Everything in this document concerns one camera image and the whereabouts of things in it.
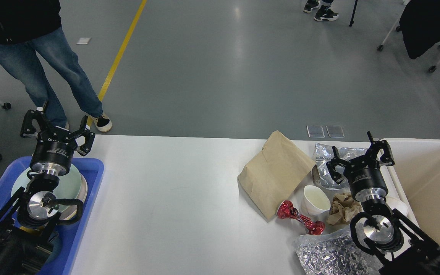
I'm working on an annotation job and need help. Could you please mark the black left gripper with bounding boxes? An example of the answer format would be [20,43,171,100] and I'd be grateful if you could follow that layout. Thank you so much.
[19,100,96,177]

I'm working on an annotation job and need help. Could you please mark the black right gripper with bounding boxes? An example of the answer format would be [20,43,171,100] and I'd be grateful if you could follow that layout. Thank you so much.
[326,131,395,202]

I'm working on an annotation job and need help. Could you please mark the light green plate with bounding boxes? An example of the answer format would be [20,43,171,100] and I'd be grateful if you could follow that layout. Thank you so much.
[11,164,82,220]

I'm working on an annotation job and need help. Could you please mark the brown paper bag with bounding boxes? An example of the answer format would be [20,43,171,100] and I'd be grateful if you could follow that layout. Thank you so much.
[238,131,315,220]

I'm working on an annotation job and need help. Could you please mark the dark teal mug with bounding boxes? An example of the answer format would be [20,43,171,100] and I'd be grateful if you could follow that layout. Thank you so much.
[19,226,63,264]

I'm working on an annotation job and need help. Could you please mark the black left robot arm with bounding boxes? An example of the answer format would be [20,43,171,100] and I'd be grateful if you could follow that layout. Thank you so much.
[0,105,95,275]

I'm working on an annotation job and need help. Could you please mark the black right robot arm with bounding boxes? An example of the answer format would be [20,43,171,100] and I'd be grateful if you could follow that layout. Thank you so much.
[326,132,440,275]

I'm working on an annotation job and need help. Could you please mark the crumpled brown paper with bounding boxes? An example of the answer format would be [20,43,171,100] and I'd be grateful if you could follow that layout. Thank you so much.
[326,192,363,226]

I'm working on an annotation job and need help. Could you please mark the white lid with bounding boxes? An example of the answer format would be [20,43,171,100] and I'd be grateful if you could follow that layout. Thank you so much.
[385,196,408,216]

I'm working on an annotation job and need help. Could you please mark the white paper cup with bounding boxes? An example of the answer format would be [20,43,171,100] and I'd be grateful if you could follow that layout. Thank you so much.
[301,186,331,216]

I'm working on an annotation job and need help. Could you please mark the beige plastic bin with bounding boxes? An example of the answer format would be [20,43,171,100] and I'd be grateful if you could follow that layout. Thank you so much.
[388,139,440,245]

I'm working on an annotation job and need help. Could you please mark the pink plate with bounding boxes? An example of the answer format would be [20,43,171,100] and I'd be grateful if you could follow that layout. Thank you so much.
[60,174,88,220]

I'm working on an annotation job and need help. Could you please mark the blue plastic tray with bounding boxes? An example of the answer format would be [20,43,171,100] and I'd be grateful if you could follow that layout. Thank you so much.
[0,156,104,275]

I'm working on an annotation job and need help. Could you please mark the red foil wrapper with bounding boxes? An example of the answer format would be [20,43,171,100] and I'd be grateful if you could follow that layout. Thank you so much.
[277,200,325,235]

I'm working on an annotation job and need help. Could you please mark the crumpled silver foil bag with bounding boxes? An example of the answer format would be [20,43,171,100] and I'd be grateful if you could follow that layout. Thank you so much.
[293,226,382,275]

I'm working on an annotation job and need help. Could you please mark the person in black and jeans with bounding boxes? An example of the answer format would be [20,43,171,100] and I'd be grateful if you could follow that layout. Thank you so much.
[0,0,112,133]

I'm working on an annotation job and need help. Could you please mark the black jacket on chair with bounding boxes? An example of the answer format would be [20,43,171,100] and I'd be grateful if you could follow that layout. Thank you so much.
[392,0,440,73]

